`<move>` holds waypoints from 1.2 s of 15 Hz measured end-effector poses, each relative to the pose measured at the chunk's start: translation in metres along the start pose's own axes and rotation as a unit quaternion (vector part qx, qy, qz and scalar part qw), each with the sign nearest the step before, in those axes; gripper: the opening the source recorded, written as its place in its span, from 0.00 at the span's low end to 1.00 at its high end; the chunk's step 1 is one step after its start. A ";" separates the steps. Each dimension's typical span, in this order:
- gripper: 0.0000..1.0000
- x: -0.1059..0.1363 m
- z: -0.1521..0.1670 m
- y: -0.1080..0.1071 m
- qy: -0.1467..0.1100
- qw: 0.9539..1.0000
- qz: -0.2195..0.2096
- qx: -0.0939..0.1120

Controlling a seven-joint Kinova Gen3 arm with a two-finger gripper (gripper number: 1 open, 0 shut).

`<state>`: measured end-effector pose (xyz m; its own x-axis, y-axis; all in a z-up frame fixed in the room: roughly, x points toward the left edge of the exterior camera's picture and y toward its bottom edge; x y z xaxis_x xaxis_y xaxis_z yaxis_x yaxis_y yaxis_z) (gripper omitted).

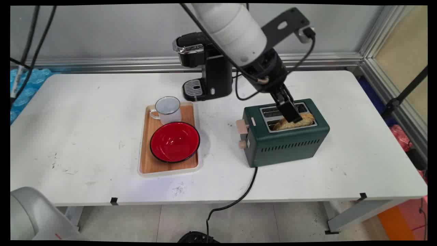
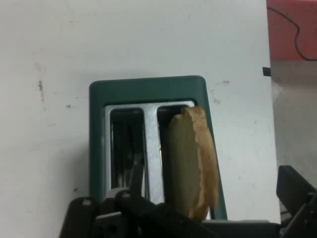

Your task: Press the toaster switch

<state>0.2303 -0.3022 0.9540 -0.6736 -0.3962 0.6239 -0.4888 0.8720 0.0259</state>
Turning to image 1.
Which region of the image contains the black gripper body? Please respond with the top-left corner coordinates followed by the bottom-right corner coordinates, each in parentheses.
top-left (244, 49), bottom-right (289, 94)

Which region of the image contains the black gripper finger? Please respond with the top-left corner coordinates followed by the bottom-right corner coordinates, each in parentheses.
top-left (281, 84), bottom-right (304, 124)
top-left (271, 90), bottom-right (289, 118)

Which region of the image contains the toasted bread slice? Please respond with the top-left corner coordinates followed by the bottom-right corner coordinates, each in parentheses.
top-left (273, 113), bottom-right (315, 131)

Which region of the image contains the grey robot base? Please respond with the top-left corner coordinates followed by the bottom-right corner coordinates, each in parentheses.
top-left (10, 187), bottom-right (86, 241)

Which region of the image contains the dark green toaster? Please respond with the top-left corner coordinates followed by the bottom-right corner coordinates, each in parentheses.
top-left (236, 98), bottom-right (330, 168)

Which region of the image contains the black coffee machine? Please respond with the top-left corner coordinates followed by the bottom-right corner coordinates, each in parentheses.
top-left (172, 32), bottom-right (234, 102)

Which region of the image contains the white enamel mug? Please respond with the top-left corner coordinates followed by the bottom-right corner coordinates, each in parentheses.
top-left (149, 96), bottom-right (182, 125)

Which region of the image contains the red bowl with black rim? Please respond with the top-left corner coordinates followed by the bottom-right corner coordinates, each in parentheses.
top-left (150, 122), bottom-right (201, 163)

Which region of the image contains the black tripod stand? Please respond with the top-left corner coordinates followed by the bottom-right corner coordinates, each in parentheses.
top-left (382, 66), bottom-right (428, 118)

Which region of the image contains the red plastic bag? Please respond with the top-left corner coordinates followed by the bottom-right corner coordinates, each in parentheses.
top-left (390, 124), bottom-right (413, 152)

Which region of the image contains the wooden tray with white rim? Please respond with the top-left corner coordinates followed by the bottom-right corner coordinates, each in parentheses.
top-left (138, 101), bottom-right (203, 177)

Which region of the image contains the black round object on floor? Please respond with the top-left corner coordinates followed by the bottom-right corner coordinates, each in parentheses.
top-left (178, 231), bottom-right (221, 243)

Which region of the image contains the blue plastic sheet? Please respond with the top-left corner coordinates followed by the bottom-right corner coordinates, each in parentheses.
top-left (10, 67), bottom-right (52, 125)

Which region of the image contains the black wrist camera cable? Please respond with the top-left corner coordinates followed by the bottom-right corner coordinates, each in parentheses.
top-left (235, 28), bottom-right (316, 101)

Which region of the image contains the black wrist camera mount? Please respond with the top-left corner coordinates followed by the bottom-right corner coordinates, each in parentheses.
top-left (261, 7), bottom-right (316, 50)

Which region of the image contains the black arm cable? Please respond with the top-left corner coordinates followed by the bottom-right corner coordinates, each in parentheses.
top-left (180, 3), bottom-right (270, 84)

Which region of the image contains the black toaster power cord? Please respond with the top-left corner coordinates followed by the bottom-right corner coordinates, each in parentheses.
top-left (206, 166), bottom-right (258, 242)

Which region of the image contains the aluminium frame rail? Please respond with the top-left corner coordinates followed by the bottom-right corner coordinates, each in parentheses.
top-left (20, 52), bottom-right (364, 73)

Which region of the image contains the black hanging cable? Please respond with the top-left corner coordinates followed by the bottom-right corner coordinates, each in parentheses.
top-left (10, 5), bottom-right (57, 107)

